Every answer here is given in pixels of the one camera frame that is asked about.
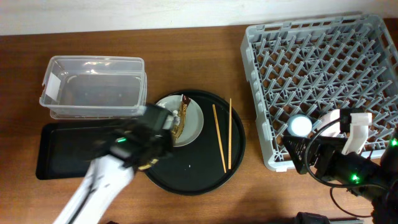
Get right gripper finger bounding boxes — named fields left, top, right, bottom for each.
left=282, top=135, right=317, bottom=174
left=312, top=136, right=348, bottom=146

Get blue cup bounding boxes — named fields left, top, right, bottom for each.
left=287, top=114, right=312, bottom=137

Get brown snack wrapper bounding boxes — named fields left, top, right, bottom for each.
left=171, top=95, right=191, bottom=142

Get yellow bowl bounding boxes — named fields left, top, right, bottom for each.
left=137, top=159, right=159, bottom=171

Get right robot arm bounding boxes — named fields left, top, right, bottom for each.
left=282, top=131, right=397, bottom=223

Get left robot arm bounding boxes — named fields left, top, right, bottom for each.
left=55, top=105, right=174, bottom=223

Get grey plastic dishwasher rack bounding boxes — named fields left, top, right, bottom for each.
left=240, top=14, right=397, bottom=172

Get right wooden chopstick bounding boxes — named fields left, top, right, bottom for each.
left=228, top=98, right=232, bottom=170

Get wooden chopstick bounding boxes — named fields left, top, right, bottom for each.
left=228, top=98, right=232, bottom=170
left=212, top=104, right=226, bottom=174

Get black round tray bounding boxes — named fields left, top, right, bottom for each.
left=146, top=90, right=246, bottom=196

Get left wooden chopstick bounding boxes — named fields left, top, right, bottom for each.
left=212, top=104, right=226, bottom=174

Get grey round plate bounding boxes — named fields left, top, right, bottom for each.
left=156, top=94, right=204, bottom=147

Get clear plastic storage bin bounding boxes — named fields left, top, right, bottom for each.
left=39, top=55, right=147, bottom=119

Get black rectangular tray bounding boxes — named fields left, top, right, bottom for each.
left=35, top=119, right=124, bottom=180

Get right black cable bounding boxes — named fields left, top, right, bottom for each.
left=303, top=119, right=389, bottom=218

